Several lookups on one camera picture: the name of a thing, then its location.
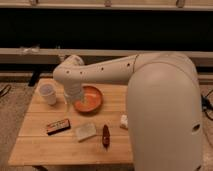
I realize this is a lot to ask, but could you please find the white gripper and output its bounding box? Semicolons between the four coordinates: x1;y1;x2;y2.
64;83;86;112

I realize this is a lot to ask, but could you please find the white sponge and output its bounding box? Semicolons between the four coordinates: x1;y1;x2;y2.
75;123;97;142

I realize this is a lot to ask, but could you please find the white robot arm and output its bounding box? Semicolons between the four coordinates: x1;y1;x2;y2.
53;52;203;171

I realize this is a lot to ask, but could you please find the white ceramic cup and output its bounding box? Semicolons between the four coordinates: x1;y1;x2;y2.
39;84;56;105

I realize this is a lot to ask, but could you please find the orange plate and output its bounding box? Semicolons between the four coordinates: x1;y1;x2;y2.
73;86;103;113

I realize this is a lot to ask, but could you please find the black and red box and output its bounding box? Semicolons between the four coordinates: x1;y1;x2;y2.
46;119;71;135

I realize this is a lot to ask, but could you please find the wooden table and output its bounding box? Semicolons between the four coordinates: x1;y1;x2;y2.
9;79;132;166

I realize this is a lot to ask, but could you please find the dark red brown utensil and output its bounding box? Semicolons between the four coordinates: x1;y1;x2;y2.
102;125;110;149

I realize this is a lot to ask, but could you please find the small white object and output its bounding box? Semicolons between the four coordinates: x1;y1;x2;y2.
120;115;128;130

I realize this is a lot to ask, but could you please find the black cable left floor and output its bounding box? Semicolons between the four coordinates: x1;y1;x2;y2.
0;83;12;99

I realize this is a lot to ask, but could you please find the black cable floor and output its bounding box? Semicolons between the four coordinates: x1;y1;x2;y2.
0;83;12;99
200;88;213;121

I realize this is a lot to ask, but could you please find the long metal rail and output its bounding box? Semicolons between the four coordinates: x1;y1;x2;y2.
0;47;213;66

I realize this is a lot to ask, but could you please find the black cable right floor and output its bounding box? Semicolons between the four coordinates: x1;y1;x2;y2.
200;88;213;121

